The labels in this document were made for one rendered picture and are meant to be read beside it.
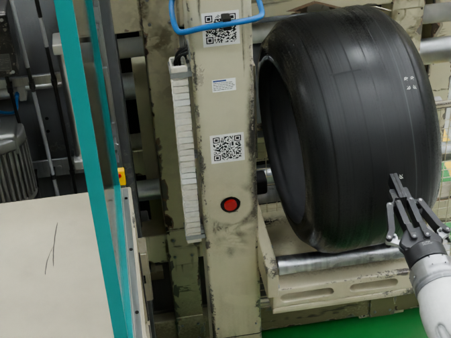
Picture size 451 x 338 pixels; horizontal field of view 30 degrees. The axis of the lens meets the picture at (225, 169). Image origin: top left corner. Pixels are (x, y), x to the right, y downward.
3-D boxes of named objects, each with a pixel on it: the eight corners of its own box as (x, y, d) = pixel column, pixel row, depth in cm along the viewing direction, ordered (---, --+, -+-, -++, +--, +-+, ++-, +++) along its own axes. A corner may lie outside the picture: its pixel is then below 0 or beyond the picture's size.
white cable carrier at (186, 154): (187, 243, 201) (170, 68, 173) (184, 230, 205) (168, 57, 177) (205, 241, 201) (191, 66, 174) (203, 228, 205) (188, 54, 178)
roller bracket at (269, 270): (267, 300, 198) (266, 269, 193) (239, 198, 231) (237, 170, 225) (281, 298, 199) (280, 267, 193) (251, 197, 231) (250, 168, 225)
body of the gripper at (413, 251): (456, 251, 152) (439, 214, 159) (411, 257, 152) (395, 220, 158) (449, 277, 158) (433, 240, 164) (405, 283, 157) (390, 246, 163)
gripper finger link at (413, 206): (424, 236, 158) (431, 235, 158) (407, 194, 166) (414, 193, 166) (421, 250, 160) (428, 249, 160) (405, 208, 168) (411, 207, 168)
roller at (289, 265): (271, 254, 200) (270, 261, 204) (274, 272, 198) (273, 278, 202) (413, 235, 203) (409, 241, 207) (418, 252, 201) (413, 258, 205)
